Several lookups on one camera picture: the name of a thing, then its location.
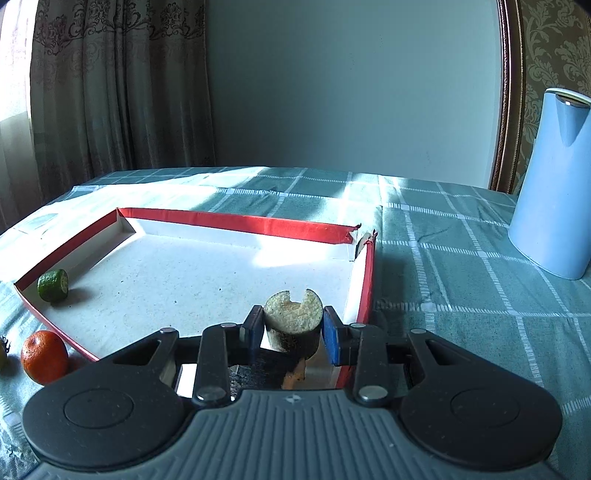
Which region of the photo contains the dark eggplant piece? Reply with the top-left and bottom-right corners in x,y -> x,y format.
263,289 -> 323,358

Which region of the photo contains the orange tangerine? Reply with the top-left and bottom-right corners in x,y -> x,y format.
21,330 -> 70,386

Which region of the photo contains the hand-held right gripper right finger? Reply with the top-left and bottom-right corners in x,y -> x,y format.
322,305 -> 467,409

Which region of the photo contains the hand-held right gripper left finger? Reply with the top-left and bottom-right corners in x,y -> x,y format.
113,305 -> 265,408

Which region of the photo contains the green cucumber piece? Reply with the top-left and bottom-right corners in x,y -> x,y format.
37,270 -> 69,303

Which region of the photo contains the light blue kettle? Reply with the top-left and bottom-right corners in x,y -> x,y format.
508,88 -> 591,281

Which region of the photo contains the green checked tablecloth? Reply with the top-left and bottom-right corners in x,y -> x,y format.
0,166 -> 591,480

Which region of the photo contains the patterned beige curtain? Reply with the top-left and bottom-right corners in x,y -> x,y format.
0,0 -> 215,234

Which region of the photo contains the red cardboard box lid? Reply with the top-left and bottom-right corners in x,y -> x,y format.
13,207 -> 380,388

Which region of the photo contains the wooden-framed upholstered headboard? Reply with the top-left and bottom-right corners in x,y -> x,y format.
489,0 -> 591,195

